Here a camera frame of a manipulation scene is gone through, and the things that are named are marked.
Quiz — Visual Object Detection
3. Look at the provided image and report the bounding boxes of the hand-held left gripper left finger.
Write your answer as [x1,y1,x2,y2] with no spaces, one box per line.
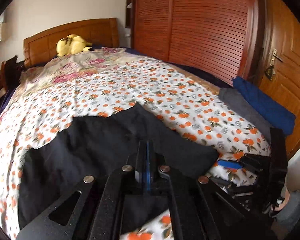
[16,140,147,240]

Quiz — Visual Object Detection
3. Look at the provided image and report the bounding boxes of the folded grey cloth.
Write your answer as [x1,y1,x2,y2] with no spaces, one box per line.
[218,87,274,141]

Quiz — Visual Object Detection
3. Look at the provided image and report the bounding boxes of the folded blue cloth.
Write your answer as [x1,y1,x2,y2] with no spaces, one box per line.
[232,76,297,136]

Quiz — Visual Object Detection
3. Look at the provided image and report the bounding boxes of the person's right forearm grey sleeve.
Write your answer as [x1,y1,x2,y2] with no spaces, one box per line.
[272,189,300,230]

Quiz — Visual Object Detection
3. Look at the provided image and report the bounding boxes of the orange print bed sheet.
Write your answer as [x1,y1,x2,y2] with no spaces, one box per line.
[0,54,273,240]

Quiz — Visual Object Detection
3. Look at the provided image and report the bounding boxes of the brass door handle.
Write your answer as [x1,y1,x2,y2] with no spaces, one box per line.
[268,48,284,68]

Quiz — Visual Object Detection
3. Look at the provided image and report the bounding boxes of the red-brown slatted wardrobe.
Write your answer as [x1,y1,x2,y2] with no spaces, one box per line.
[126,0,263,86]

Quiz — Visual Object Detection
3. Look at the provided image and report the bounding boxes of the pink floral blanket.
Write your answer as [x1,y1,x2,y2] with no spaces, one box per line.
[19,47,147,92]

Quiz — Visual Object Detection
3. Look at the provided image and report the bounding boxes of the hanging keys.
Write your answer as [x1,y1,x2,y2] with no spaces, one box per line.
[264,65,276,81]

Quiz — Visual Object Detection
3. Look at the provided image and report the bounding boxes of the wooden bed headboard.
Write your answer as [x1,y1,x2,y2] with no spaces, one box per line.
[23,17,119,68]

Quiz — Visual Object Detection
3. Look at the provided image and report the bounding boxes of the wooden door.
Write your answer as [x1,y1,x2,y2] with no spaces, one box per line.
[255,0,300,153]

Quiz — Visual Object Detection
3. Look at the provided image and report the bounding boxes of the yellow plush toy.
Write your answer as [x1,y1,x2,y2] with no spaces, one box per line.
[55,34,93,57]

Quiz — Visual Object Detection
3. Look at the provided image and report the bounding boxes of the dark wooden chair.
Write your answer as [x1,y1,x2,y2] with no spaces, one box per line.
[0,56,26,93]

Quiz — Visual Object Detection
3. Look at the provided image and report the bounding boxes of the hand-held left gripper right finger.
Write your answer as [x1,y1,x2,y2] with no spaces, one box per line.
[147,140,278,240]

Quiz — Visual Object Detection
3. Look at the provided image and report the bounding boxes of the black coat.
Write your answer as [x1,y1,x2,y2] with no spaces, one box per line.
[17,102,220,230]

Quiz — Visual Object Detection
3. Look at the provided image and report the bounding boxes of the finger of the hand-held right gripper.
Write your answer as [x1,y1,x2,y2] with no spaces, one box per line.
[213,177,238,193]
[218,159,244,171]

